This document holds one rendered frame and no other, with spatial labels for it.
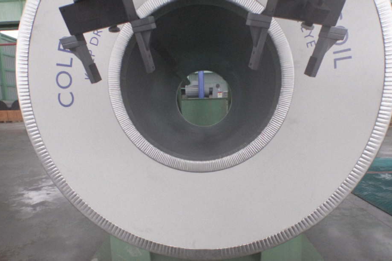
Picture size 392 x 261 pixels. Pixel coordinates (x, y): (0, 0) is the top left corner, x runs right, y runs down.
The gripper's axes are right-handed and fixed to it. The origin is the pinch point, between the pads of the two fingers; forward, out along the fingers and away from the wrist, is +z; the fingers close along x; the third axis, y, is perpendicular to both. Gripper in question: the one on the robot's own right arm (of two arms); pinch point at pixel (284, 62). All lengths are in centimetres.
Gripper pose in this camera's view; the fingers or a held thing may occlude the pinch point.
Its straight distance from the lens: 51.8
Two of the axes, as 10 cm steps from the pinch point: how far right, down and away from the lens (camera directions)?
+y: 0.9, 4.9, -8.7
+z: -1.4, 8.7, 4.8
